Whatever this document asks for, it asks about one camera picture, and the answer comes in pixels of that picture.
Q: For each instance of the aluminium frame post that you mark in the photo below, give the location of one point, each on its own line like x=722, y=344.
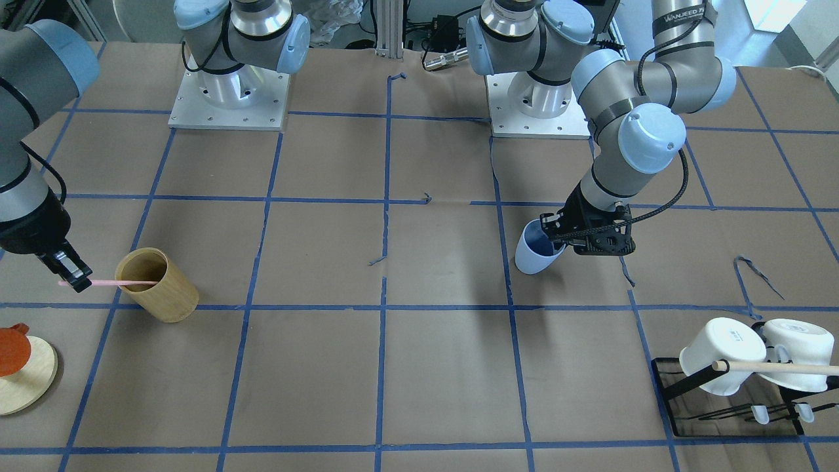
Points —
x=390, y=17

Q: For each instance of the pink chopstick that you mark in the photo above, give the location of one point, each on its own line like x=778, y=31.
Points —
x=121, y=283

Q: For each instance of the white ceramic mug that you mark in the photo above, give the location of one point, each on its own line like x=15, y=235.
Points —
x=801, y=343
x=722, y=338

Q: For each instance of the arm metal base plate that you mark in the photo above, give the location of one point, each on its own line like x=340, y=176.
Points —
x=523, y=108
x=251, y=98

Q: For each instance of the orange mug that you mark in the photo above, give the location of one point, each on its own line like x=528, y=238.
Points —
x=15, y=348

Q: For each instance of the black wire mug rack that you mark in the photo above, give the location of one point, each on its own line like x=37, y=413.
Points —
x=730, y=399

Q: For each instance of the round wooden mug stand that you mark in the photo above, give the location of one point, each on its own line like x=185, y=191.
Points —
x=23, y=388

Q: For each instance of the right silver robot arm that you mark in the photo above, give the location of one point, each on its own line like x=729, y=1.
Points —
x=44, y=66

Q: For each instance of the bamboo cylindrical cup holder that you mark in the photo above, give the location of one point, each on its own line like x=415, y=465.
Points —
x=157, y=284

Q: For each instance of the light blue plastic cup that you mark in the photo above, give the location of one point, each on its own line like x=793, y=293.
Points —
x=535, y=251

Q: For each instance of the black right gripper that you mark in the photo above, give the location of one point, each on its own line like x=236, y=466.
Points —
x=29, y=231

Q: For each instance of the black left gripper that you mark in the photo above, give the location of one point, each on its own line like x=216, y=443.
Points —
x=577, y=210

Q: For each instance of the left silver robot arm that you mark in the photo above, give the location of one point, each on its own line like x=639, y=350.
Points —
x=633, y=109

